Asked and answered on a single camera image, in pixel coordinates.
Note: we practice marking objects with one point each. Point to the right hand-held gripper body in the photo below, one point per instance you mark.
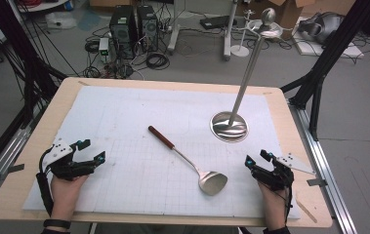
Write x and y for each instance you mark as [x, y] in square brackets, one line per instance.
[278, 177]

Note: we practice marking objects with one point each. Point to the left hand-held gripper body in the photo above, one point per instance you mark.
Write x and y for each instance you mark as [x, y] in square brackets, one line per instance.
[62, 169]

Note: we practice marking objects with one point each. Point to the person's left hand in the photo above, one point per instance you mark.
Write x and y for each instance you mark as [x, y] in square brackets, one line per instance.
[64, 195]

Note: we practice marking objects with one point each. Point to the person's right hand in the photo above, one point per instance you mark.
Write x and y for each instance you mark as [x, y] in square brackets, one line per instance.
[274, 204]

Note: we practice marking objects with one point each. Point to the tall metal utensil stand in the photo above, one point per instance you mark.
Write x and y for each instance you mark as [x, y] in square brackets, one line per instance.
[229, 128]

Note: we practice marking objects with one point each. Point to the strip of tan tape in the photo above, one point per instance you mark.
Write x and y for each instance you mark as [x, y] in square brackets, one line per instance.
[306, 210]

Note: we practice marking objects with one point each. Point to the white gridded mat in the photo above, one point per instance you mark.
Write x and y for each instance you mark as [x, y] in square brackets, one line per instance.
[146, 169]

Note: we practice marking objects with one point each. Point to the black wristband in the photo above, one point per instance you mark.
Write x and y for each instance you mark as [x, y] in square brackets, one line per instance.
[57, 224]

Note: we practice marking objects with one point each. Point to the small white power box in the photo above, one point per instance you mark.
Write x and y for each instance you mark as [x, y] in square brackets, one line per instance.
[103, 48]

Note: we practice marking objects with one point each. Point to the small white round-base stand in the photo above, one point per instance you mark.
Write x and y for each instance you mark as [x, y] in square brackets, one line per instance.
[239, 50]

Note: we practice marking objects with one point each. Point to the black computer tower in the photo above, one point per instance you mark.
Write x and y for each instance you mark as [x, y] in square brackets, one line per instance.
[123, 31]
[147, 27]

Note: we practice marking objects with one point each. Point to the white stand leg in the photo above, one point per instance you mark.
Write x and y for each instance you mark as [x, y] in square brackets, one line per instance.
[228, 35]
[173, 32]

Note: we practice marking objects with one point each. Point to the clear plastic bag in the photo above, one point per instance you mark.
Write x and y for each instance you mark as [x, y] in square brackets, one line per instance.
[60, 20]

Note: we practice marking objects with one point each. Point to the flat white board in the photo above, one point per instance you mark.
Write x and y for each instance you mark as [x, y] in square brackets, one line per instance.
[351, 52]

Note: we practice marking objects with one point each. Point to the black and grey bag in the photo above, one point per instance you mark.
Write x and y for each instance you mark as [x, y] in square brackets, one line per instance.
[322, 27]

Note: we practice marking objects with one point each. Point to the flat black box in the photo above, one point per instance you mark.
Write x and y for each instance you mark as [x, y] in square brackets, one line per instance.
[215, 22]

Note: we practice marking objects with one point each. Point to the white round table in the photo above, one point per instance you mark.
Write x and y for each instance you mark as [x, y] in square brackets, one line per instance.
[42, 6]

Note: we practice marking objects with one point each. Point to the brown cardboard box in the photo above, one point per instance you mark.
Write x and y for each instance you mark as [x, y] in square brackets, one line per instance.
[286, 11]

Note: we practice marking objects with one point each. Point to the grey metal bracket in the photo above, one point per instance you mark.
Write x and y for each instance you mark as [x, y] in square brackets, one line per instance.
[317, 182]
[11, 170]

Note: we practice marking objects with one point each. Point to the aluminium rail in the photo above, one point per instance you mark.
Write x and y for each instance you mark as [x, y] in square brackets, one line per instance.
[0, 162]
[325, 169]

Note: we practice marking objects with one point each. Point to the black metal frame strut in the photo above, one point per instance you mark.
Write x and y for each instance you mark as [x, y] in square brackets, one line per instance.
[325, 61]
[29, 65]

